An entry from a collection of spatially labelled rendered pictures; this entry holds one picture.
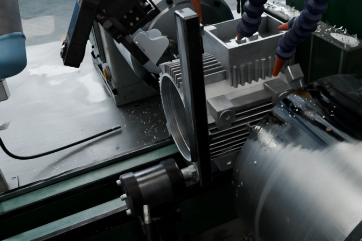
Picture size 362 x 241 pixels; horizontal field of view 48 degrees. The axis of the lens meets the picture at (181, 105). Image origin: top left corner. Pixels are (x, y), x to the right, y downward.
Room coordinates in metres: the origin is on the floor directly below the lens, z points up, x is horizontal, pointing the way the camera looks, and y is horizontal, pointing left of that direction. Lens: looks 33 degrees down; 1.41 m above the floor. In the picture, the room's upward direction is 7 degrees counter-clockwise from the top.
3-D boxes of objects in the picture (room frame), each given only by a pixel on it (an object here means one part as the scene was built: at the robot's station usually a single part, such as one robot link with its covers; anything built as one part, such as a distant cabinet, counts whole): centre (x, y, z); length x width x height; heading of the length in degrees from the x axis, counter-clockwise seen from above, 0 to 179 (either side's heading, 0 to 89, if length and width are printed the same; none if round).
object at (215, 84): (0.60, -0.08, 1.02); 0.20 x 0.19 x 0.19; 107
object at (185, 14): (0.44, -0.02, 1.12); 0.04 x 0.03 x 0.26; 109
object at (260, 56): (0.61, -0.12, 1.11); 0.12 x 0.11 x 0.07; 107
